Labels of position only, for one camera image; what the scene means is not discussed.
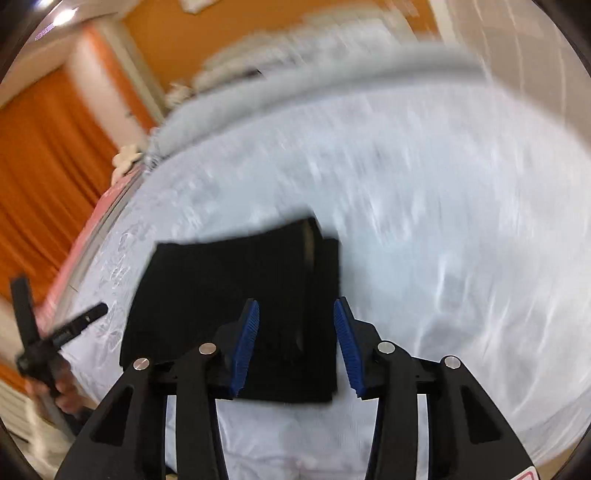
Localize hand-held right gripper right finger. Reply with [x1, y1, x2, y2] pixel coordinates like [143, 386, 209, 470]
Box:
[333, 296, 539, 480]

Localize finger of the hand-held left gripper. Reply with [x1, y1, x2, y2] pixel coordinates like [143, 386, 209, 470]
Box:
[48, 302, 110, 348]
[10, 275, 41, 352]

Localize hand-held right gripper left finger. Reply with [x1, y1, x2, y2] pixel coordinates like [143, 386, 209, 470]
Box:
[55, 298, 260, 480]

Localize black pants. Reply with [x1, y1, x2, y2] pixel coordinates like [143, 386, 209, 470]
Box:
[119, 217, 342, 406]

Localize person's left hand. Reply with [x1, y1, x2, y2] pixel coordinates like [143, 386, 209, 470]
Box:
[52, 356, 93, 416]

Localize pink bed skirt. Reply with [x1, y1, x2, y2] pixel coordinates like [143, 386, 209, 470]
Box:
[44, 168, 146, 319]

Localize orange curtain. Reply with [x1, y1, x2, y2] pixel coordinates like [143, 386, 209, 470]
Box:
[0, 25, 122, 296]

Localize pale blue floral bedspread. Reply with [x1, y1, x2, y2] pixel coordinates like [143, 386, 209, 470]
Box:
[60, 88, 591, 480]

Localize white plush toy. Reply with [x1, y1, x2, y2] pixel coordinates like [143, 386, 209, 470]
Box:
[112, 144, 143, 171]

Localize grey pillows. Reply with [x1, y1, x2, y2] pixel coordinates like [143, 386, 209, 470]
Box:
[154, 44, 488, 155]

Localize round ceiling light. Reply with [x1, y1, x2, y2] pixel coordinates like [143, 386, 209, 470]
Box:
[48, 7, 79, 27]

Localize white wall poster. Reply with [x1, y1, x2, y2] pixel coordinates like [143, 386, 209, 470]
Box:
[180, 0, 223, 14]

